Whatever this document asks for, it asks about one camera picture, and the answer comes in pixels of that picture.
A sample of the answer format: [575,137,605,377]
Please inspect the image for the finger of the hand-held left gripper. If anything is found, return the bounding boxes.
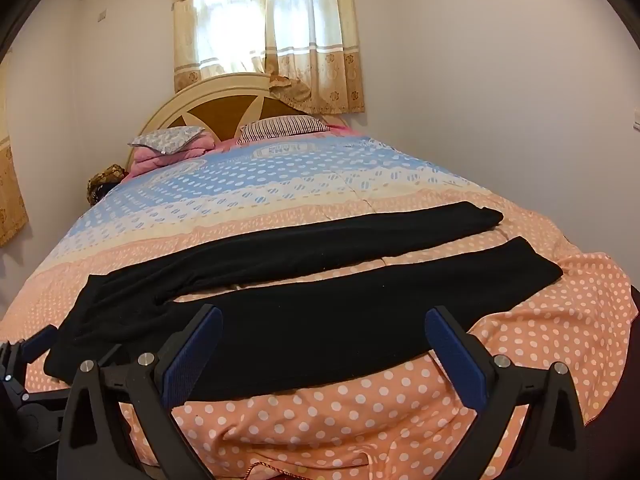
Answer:
[22,325,58,364]

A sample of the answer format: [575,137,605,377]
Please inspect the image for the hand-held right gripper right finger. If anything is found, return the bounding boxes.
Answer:
[424,305,586,480]

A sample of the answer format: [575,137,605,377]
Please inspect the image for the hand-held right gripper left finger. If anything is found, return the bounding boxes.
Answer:
[56,304,224,480]

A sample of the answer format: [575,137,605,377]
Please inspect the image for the black pants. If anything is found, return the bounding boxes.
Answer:
[44,201,565,403]

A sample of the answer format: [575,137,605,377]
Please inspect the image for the golden side curtain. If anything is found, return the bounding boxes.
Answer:
[0,50,29,248]

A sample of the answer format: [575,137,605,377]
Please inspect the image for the brown patterned bundle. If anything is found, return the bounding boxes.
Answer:
[87,162,126,206]

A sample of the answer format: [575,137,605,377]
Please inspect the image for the polka dot quilt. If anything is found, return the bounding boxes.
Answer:
[0,132,640,480]

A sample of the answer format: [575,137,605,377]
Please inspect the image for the folded pink blanket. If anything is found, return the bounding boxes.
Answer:
[125,132,236,179]

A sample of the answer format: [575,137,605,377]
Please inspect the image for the grey floral pillow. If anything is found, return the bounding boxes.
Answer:
[129,126,206,154]

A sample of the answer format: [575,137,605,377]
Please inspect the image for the striped pillow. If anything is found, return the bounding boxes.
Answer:
[236,115,331,145]

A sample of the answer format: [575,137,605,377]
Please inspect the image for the cream wooden headboard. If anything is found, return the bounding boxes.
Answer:
[126,72,351,171]

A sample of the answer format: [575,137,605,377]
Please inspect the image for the pink cloth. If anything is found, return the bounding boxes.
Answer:
[320,120,362,137]

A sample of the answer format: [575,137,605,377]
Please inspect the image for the beige window curtain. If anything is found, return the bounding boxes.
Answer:
[172,0,366,116]

